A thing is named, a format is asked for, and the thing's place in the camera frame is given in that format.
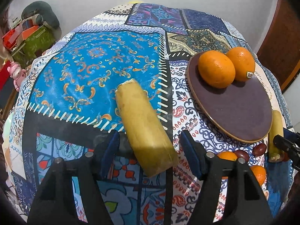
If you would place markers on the dark green neck pillow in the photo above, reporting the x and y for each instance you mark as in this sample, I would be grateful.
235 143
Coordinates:
40 13

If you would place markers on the yellow round headboard object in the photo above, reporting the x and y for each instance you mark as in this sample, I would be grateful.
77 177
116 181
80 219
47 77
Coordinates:
135 1

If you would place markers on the brown wooden door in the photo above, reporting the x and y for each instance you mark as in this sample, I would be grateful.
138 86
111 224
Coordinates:
279 51

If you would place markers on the dark brown round plate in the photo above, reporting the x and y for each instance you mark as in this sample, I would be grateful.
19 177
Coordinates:
242 110

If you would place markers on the small mandarin orange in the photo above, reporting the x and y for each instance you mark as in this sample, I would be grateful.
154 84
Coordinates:
227 155
260 173

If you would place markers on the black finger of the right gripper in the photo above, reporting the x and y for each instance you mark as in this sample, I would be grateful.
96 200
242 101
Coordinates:
291 150
291 136

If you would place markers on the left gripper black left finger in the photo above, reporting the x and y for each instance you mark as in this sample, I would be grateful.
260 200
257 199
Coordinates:
69 192

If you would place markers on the large orange with sticker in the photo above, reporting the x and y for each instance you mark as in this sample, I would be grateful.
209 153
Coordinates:
243 62

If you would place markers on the blue patchwork bedspread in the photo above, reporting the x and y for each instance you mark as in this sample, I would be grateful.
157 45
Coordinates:
66 106

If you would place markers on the pink plush toy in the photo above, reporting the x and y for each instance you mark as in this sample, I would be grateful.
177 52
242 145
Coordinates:
17 73

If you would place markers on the large orange without sticker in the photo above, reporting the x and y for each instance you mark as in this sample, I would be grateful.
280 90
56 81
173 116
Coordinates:
216 69

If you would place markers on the green box pile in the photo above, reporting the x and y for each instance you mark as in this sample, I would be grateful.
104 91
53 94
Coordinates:
25 46

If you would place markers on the dark red grape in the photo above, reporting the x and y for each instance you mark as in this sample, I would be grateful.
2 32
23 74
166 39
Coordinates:
259 150
242 154

